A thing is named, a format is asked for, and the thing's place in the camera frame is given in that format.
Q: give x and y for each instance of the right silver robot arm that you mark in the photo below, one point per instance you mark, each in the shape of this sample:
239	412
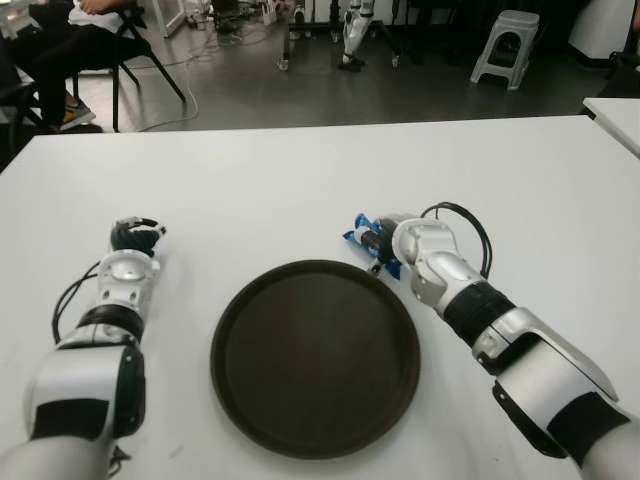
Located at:
530	360

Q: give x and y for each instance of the white humanoid robot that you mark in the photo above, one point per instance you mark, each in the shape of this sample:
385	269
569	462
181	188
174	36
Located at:
354	35

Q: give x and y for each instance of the blue Oreo cookie packet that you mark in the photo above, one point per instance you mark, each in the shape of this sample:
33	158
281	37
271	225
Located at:
356	232

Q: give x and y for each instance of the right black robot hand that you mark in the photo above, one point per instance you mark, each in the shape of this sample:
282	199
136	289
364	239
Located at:
382	240

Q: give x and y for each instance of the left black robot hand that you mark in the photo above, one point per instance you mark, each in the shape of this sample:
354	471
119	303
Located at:
132	237

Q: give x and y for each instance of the grey plastic stool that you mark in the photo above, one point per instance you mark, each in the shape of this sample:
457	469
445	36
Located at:
507	25

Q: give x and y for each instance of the black wheeled gantry frame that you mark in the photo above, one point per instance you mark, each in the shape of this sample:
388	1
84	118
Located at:
285	45

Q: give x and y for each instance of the black folding chair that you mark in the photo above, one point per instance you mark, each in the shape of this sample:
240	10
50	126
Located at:
130	50

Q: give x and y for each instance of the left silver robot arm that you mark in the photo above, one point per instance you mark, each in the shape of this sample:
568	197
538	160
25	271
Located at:
75	385

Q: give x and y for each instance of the white side table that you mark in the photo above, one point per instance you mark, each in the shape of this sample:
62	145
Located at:
620	120

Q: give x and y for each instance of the person in black trousers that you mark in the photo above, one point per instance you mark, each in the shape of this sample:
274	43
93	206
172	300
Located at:
55	60

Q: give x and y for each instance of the white bag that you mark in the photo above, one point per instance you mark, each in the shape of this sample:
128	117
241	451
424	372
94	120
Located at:
270	12

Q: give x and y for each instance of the white framed glass panel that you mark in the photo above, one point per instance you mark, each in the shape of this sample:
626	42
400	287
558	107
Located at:
172	17

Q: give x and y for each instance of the round dark brown tray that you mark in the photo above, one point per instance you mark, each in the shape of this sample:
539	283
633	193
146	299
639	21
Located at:
315	360

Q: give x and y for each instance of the black armchair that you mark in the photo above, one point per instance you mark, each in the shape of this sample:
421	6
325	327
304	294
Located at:
622	75

